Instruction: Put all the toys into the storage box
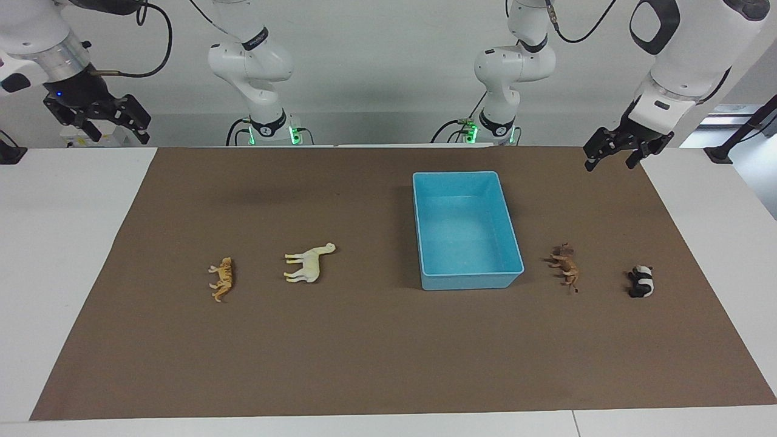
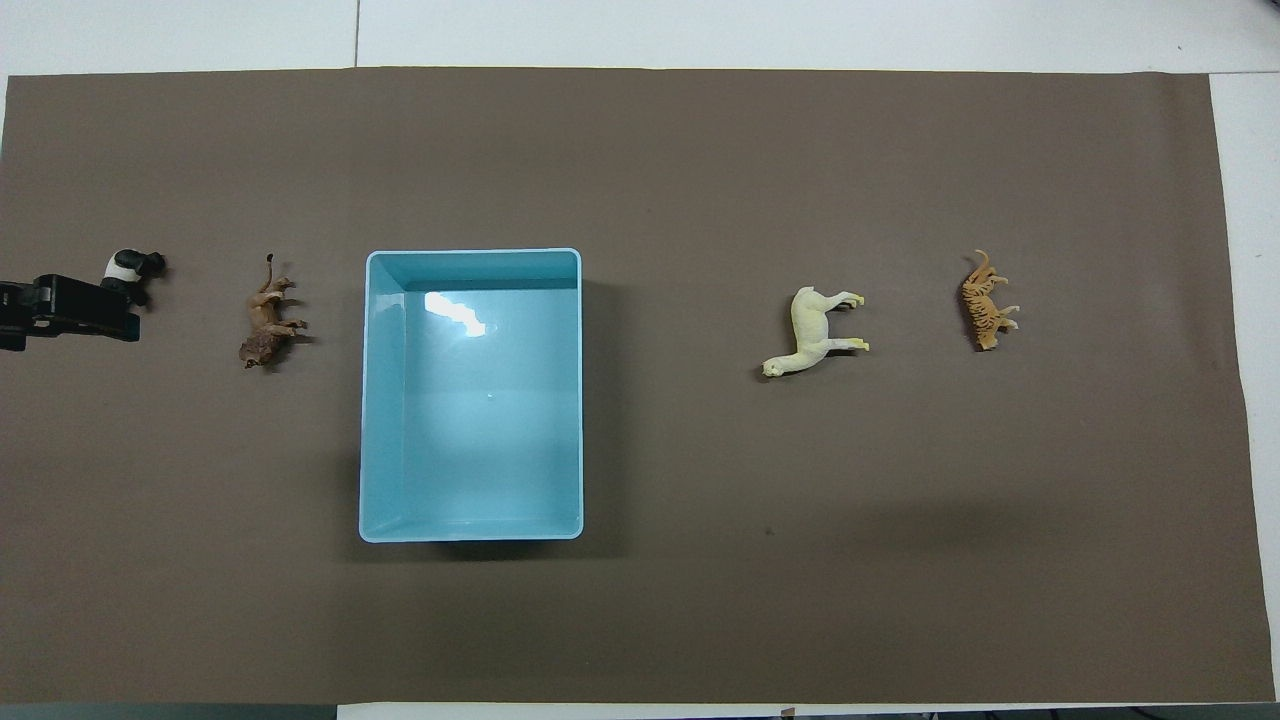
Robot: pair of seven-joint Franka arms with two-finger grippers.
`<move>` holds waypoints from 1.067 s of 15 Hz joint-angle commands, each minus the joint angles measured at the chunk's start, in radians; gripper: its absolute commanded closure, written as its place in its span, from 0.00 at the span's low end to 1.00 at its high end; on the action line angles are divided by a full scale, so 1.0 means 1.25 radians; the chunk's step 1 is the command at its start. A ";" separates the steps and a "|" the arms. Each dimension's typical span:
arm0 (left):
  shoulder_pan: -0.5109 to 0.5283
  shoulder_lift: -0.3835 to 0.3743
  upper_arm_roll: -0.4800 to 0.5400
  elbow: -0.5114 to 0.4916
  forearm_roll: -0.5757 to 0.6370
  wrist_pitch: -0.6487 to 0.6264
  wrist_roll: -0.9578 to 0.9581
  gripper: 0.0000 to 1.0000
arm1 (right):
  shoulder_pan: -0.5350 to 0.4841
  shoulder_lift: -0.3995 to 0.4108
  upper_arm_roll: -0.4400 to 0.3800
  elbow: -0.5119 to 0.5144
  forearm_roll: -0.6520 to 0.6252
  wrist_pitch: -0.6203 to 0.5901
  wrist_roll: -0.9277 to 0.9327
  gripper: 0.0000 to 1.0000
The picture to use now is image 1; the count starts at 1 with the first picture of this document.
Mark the black clamp stand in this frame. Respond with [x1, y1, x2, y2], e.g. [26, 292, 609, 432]
[0, 129, 29, 165]
[704, 94, 777, 164]

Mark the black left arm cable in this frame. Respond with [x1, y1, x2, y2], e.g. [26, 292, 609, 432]
[545, 0, 617, 44]

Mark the grey window frame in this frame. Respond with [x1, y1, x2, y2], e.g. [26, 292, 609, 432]
[698, 104, 759, 132]

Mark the light blue storage box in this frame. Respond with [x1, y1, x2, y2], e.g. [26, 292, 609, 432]
[412, 171, 525, 291]

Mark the orange tiger toy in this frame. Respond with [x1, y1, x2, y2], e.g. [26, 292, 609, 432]
[208, 257, 234, 303]

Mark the black base cable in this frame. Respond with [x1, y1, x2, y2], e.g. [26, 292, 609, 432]
[225, 117, 253, 147]
[430, 118, 478, 145]

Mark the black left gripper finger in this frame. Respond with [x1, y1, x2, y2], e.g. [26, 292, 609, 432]
[583, 127, 626, 172]
[625, 142, 666, 170]

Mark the brown table mat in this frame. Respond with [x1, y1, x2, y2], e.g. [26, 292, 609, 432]
[30, 146, 777, 421]

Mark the black left base cable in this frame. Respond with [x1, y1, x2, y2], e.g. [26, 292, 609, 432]
[430, 118, 478, 145]

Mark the cream llama toy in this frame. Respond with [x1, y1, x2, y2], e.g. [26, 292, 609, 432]
[283, 242, 336, 284]

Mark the white background box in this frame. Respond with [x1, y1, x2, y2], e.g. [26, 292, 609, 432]
[61, 124, 132, 148]

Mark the black white panda toy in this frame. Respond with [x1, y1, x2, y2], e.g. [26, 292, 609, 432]
[626, 265, 655, 299]

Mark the brown lion toy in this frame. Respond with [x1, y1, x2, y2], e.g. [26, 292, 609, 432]
[544, 243, 580, 294]

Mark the black right base cable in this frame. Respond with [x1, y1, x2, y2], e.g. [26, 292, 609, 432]
[225, 117, 253, 147]

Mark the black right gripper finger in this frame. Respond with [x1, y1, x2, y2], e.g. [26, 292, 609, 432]
[112, 94, 152, 146]
[63, 118, 104, 144]

